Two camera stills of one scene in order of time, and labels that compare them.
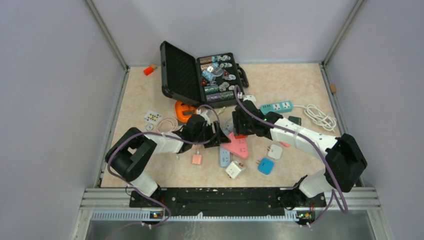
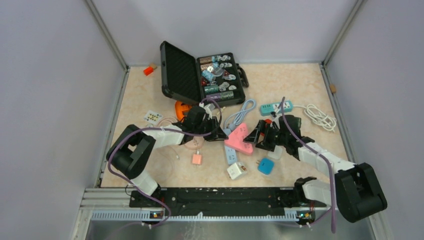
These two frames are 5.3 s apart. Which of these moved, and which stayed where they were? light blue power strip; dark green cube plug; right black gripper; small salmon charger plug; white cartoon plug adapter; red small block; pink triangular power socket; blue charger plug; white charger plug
Moved: pink triangular power socket; right black gripper; light blue power strip
Stayed: white cartoon plug adapter; small salmon charger plug; blue charger plug; white charger plug; red small block; dark green cube plug
